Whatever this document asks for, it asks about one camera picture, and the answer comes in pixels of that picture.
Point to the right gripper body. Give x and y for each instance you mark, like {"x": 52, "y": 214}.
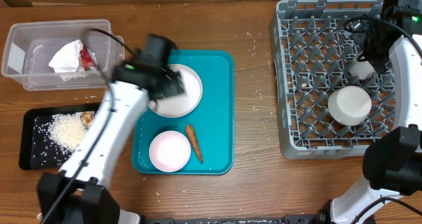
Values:
{"x": 374, "y": 52}

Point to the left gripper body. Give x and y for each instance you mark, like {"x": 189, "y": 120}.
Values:
{"x": 173, "y": 85}

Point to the large white dinner plate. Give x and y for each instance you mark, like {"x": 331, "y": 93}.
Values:
{"x": 183, "y": 104}

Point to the white cup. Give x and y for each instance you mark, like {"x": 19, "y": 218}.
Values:
{"x": 362, "y": 70}

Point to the pale green bowl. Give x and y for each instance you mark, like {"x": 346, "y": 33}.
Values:
{"x": 350, "y": 105}

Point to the red sauce packet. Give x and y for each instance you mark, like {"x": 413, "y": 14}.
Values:
{"x": 86, "y": 62}

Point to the brown patterned food piece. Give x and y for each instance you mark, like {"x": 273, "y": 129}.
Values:
{"x": 87, "y": 118}

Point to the white paper napkin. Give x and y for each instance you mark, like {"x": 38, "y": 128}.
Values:
{"x": 66, "y": 60}

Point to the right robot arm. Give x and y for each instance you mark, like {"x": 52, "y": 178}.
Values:
{"x": 392, "y": 165}

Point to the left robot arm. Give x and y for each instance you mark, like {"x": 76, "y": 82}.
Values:
{"x": 79, "y": 192}

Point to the grey dishwasher rack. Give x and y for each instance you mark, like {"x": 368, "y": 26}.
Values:
{"x": 313, "y": 55}

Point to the clear plastic waste bin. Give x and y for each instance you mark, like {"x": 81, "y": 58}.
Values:
{"x": 31, "y": 46}

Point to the orange carrot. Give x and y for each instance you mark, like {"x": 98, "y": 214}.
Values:
{"x": 191, "y": 135}

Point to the teal serving tray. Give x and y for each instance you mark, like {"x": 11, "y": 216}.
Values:
{"x": 212, "y": 119}

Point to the small pink plate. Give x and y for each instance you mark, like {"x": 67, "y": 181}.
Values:
{"x": 169, "y": 151}

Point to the pile of white rice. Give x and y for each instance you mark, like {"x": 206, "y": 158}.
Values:
{"x": 58, "y": 136}

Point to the black plastic tray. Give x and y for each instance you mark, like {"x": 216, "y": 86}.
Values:
{"x": 27, "y": 161}

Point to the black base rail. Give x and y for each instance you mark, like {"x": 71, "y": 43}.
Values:
{"x": 287, "y": 219}

